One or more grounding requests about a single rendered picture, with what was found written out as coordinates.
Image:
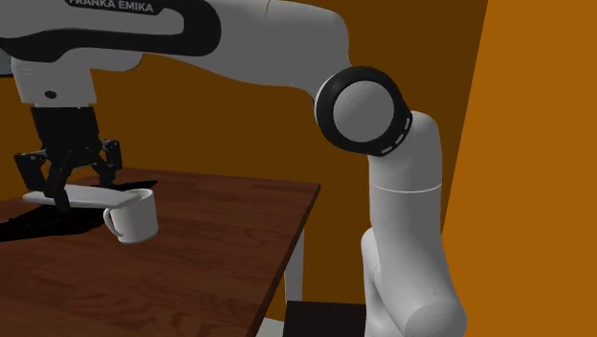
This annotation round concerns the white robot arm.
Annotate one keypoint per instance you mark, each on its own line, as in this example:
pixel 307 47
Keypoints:
pixel 280 42

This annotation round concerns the dark robot stand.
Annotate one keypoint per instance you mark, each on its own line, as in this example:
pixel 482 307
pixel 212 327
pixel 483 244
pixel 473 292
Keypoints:
pixel 322 319

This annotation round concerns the white flat plate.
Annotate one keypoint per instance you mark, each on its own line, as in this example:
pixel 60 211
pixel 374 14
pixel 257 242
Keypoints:
pixel 93 196

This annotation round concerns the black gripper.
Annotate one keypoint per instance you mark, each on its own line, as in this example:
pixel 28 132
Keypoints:
pixel 65 130

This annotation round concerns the white mug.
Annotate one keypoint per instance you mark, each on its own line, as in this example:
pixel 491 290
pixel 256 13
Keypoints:
pixel 137 219

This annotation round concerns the brown wooden table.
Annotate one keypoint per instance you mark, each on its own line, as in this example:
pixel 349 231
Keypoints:
pixel 186 261

